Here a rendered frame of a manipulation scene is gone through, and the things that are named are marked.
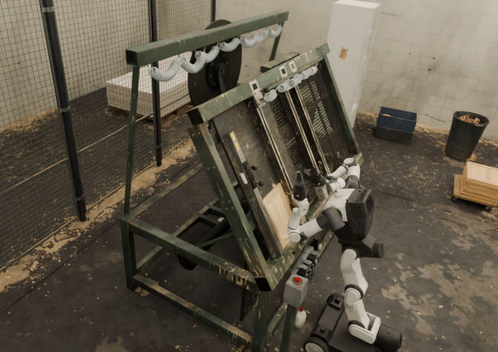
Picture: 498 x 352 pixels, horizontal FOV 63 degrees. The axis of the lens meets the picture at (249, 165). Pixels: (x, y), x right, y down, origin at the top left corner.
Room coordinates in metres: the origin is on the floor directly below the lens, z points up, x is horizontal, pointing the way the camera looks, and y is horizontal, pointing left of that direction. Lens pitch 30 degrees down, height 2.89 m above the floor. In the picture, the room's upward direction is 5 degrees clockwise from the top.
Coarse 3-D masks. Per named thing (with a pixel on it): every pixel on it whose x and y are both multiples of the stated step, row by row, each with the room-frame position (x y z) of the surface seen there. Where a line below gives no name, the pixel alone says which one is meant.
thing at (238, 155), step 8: (232, 144) 2.40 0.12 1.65; (240, 152) 2.41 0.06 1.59; (240, 160) 2.37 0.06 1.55; (240, 168) 2.37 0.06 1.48; (248, 184) 2.34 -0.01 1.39; (256, 192) 2.33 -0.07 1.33; (256, 200) 2.30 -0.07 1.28; (256, 208) 2.30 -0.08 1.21; (264, 208) 2.30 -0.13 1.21; (264, 216) 2.27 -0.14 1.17; (264, 224) 2.27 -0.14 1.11; (272, 224) 2.29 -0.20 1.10; (272, 232) 2.24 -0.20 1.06; (272, 240) 2.23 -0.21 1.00; (280, 248) 2.22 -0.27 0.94
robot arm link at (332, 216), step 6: (330, 210) 2.13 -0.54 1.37; (318, 216) 2.16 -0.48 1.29; (324, 216) 2.13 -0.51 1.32; (330, 216) 2.11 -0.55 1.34; (336, 216) 2.11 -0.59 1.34; (318, 222) 2.12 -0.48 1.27; (324, 222) 2.10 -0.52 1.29; (330, 222) 2.09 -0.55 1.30; (336, 222) 2.08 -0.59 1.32; (342, 222) 2.10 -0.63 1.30; (324, 228) 2.11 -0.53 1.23; (330, 228) 2.09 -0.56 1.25
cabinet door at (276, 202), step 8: (280, 184) 2.61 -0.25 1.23; (272, 192) 2.49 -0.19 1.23; (280, 192) 2.56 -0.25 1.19; (264, 200) 2.38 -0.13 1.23; (272, 200) 2.44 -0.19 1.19; (280, 200) 2.52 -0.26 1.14; (272, 208) 2.40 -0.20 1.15; (280, 208) 2.47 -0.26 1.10; (288, 208) 2.54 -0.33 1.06; (272, 216) 2.36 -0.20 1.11; (280, 216) 2.43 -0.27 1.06; (288, 216) 2.50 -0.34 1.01; (280, 224) 2.39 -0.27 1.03; (280, 232) 2.34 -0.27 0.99; (280, 240) 2.29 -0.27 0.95; (288, 240) 2.36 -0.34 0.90
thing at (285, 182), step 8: (272, 88) 2.71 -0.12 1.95; (256, 96) 2.74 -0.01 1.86; (272, 96) 2.71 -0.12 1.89; (248, 104) 2.77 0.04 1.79; (256, 104) 2.74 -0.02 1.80; (264, 104) 2.77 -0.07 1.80; (256, 112) 2.74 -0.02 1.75; (256, 120) 2.73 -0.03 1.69; (264, 120) 2.75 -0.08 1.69; (256, 128) 2.73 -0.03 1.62; (264, 128) 2.70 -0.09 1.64; (264, 136) 2.70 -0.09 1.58; (272, 136) 2.73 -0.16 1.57; (264, 144) 2.70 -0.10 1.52; (272, 144) 2.68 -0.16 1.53; (272, 152) 2.66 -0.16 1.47; (272, 160) 2.66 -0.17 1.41; (280, 160) 2.67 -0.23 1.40; (280, 168) 2.63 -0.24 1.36; (280, 176) 2.62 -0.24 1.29; (288, 176) 2.65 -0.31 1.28; (288, 184) 2.61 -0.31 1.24; (288, 192) 2.58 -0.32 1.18; (304, 216) 2.56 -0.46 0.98; (304, 224) 2.52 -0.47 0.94
